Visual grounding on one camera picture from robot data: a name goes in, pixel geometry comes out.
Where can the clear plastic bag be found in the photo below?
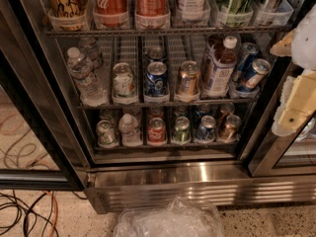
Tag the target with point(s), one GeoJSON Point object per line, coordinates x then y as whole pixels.
{"type": "Point", "coordinates": [180, 218]}

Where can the white green can bottom shelf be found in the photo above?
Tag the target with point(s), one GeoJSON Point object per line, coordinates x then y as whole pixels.
{"type": "Point", "coordinates": [107, 137]}

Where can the red coca-cola bottle top shelf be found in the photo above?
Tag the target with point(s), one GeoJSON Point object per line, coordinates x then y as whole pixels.
{"type": "Point", "coordinates": [111, 13]}

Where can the stainless steel display fridge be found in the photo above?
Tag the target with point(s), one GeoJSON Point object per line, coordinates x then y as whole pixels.
{"type": "Point", "coordinates": [148, 176]}

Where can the copper can shelf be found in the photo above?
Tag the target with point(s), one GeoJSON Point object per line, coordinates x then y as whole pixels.
{"type": "Point", "coordinates": [187, 81]}
{"type": "Point", "coordinates": [229, 129]}

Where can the copper can bottom shelf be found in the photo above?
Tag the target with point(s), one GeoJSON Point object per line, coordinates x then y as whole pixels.
{"type": "Point", "coordinates": [229, 129]}

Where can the slim blue energy can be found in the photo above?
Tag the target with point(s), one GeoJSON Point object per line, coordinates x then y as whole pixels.
{"type": "Point", "coordinates": [258, 69]}
{"type": "Point", "coordinates": [247, 53]}

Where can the white green can middle shelf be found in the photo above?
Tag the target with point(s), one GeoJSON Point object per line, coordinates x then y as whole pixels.
{"type": "Point", "coordinates": [124, 84]}

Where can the yellow can top shelf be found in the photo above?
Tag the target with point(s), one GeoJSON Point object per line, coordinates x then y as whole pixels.
{"type": "Point", "coordinates": [68, 10]}

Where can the right glass fridge door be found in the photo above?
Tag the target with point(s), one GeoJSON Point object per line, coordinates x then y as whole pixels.
{"type": "Point", "coordinates": [296, 152]}

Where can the small clear water bottle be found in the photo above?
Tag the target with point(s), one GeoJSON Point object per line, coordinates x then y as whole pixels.
{"type": "Point", "coordinates": [130, 131]}

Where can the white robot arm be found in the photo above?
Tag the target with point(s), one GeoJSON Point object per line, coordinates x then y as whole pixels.
{"type": "Point", "coordinates": [303, 47]}

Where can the front middle shelf water bottle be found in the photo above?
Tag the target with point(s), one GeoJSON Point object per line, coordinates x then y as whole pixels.
{"type": "Point", "coordinates": [82, 71]}

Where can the blue can bottom shelf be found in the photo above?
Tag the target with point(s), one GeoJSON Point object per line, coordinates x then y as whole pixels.
{"type": "Point", "coordinates": [205, 130]}

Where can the rear middle shelf water bottle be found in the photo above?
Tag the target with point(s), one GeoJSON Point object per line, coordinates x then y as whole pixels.
{"type": "Point", "coordinates": [92, 49]}

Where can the glass fridge door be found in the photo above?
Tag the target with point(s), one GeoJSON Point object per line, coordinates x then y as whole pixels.
{"type": "Point", "coordinates": [296, 152]}
{"type": "Point", "coordinates": [40, 149]}

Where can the green striped can top shelf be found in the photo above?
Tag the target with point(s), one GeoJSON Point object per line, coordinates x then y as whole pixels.
{"type": "Point", "coordinates": [234, 13]}

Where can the red cola can bottom shelf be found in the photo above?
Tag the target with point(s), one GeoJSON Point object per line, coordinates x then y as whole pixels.
{"type": "Point", "coordinates": [156, 131]}

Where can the shelf water bottle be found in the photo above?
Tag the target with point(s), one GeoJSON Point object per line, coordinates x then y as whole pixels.
{"type": "Point", "coordinates": [92, 49]}
{"type": "Point", "coordinates": [82, 71]}

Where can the copper can middle shelf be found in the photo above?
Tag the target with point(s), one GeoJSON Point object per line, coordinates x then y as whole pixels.
{"type": "Point", "coordinates": [187, 81]}

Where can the blue pepsi can middle shelf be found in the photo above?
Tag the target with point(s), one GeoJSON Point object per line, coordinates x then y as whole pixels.
{"type": "Point", "coordinates": [156, 83]}

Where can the rear blue can middle shelf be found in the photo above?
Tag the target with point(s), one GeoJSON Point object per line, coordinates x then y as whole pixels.
{"type": "Point", "coordinates": [156, 54]}

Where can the brown tea bottle white label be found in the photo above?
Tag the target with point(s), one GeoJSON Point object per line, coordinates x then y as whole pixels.
{"type": "Point", "coordinates": [219, 62]}

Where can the white green can shelf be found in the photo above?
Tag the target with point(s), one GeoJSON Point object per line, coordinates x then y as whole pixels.
{"type": "Point", "coordinates": [107, 137]}
{"type": "Point", "coordinates": [124, 84]}

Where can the left glass fridge door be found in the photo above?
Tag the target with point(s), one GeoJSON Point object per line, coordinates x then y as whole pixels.
{"type": "Point", "coordinates": [40, 149]}

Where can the white labelled bottle top shelf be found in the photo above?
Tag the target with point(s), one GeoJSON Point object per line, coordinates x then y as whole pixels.
{"type": "Point", "coordinates": [190, 10]}

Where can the front slim blue energy can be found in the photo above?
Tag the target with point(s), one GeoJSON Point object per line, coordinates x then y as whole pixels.
{"type": "Point", "coordinates": [258, 69]}

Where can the rear slim blue energy can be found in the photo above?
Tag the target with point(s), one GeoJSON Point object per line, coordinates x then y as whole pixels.
{"type": "Point", "coordinates": [247, 53]}

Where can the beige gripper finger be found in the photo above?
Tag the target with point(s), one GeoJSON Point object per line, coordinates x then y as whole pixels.
{"type": "Point", "coordinates": [297, 103]}
{"type": "Point", "coordinates": [283, 47]}

